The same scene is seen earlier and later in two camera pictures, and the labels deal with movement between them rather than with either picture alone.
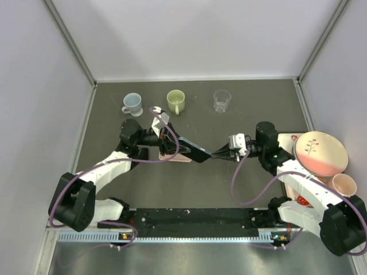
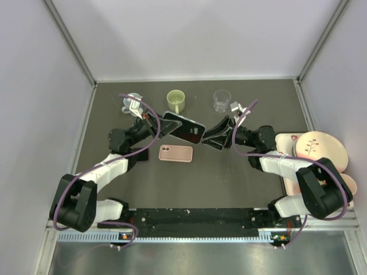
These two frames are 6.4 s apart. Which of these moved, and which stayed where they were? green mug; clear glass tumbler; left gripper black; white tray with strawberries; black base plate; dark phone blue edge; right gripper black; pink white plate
Moved: left gripper black; dark phone blue edge; right gripper black
Stayed: white tray with strawberries; clear glass tumbler; pink white plate; green mug; black base plate
